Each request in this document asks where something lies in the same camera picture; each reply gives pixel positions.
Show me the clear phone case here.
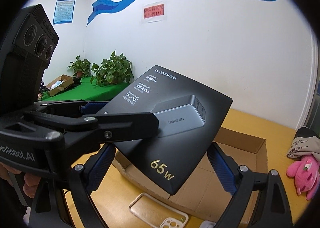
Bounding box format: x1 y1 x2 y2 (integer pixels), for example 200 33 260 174
129 193 189 228

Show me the black charger box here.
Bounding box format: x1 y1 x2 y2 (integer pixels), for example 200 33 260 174
98 65 233 195

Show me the person's left hand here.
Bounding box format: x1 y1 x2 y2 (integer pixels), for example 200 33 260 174
1 163 41 199

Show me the green table cloth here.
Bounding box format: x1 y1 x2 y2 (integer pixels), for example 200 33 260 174
42 77 128 101

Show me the small cardboard box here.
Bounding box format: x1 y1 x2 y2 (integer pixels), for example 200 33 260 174
46 74 74 97

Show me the small potted plant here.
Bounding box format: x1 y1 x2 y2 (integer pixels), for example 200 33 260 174
67 56 91 78

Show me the potted green plant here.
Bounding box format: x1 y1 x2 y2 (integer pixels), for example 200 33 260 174
90 50 134 86

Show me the pink plush toy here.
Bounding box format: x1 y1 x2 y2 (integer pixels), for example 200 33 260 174
286 155 319 200

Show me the cardboard box tray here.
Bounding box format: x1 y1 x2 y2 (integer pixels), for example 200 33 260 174
112 127 268 221

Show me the grey printed cloth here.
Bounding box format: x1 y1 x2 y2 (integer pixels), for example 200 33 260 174
286 127 320 162

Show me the blue wall poster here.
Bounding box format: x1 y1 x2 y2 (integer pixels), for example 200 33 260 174
53 0 76 25

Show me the red wall notice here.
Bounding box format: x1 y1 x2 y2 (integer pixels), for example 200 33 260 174
142 2 168 24

